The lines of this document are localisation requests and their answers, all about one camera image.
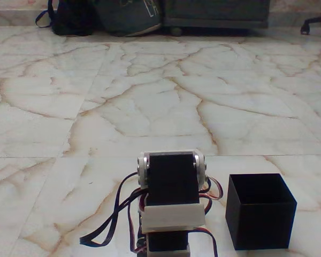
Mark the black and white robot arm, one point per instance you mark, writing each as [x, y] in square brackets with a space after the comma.
[171, 176]

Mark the black box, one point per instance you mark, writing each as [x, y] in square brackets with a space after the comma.
[264, 227]

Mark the grey-blue bag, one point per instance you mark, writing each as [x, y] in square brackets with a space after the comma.
[125, 18]

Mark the dark cabinet base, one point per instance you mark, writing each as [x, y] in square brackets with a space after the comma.
[216, 12]

